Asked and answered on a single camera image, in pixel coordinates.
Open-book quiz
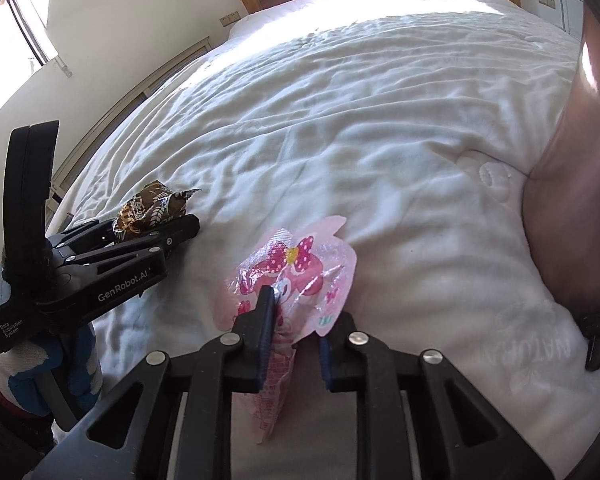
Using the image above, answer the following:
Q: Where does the person's left hand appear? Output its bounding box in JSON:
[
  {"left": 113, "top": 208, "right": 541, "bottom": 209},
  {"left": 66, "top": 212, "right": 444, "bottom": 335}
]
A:
[{"left": 0, "top": 322, "right": 103, "bottom": 417}]

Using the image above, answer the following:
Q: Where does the pink cartoon snack packet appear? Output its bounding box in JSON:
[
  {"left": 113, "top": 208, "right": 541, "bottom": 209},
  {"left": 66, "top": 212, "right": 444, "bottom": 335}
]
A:
[{"left": 215, "top": 215, "right": 358, "bottom": 446}]

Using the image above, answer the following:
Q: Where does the brown glossy cushion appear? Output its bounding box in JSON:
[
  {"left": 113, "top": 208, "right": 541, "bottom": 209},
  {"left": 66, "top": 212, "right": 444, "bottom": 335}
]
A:
[{"left": 522, "top": 7, "right": 600, "bottom": 322}]

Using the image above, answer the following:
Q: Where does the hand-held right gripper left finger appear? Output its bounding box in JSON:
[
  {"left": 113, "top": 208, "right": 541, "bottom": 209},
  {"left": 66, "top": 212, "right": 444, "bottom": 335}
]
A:
[{"left": 30, "top": 285, "right": 278, "bottom": 480}]

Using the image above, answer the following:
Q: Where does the white bed cover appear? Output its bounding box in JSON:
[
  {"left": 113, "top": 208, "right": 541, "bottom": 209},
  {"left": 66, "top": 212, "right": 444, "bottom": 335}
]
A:
[{"left": 50, "top": 0, "right": 600, "bottom": 480}]

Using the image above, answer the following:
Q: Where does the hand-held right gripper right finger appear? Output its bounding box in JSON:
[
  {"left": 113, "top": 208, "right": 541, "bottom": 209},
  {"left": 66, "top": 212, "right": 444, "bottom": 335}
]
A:
[{"left": 317, "top": 312, "right": 556, "bottom": 480}]

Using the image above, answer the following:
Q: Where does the brown patterned candy wrapper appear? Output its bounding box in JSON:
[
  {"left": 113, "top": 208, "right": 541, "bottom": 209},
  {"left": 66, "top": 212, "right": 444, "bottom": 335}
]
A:
[{"left": 112, "top": 180, "right": 203, "bottom": 246}]

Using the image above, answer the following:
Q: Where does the black strap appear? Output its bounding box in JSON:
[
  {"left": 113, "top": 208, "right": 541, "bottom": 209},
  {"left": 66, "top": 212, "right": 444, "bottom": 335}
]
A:
[{"left": 577, "top": 304, "right": 600, "bottom": 372}]

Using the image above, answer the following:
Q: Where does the person's left forearm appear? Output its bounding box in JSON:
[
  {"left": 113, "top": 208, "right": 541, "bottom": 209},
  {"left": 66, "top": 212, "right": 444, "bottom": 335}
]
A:
[{"left": 0, "top": 355, "right": 57, "bottom": 457}]

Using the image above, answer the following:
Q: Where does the window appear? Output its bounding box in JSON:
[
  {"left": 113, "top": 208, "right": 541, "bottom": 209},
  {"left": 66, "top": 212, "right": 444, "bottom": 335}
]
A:
[{"left": 0, "top": 0, "right": 62, "bottom": 122}]

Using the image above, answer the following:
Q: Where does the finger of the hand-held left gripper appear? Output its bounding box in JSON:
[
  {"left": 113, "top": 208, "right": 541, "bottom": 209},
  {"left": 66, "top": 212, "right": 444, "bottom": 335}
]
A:
[
  {"left": 49, "top": 219, "right": 121, "bottom": 262},
  {"left": 71, "top": 213, "right": 201, "bottom": 273}
]

